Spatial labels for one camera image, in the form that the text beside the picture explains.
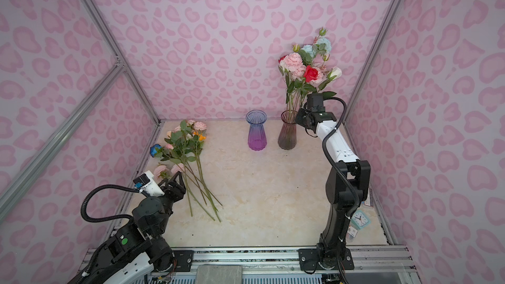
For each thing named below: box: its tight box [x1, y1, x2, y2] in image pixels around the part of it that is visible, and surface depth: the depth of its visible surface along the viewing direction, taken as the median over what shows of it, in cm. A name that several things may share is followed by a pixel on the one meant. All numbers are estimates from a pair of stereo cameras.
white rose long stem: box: [316, 66, 342, 93], surface depth 84 cm
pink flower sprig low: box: [153, 163, 185, 183], surface depth 97 cm
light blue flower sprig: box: [298, 27, 333, 66], surface depth 85 cm
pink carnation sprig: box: [280, 52, 307, 121], surface depth 82 cm
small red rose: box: [303, 65, 319, 83], surface depth 77 cm
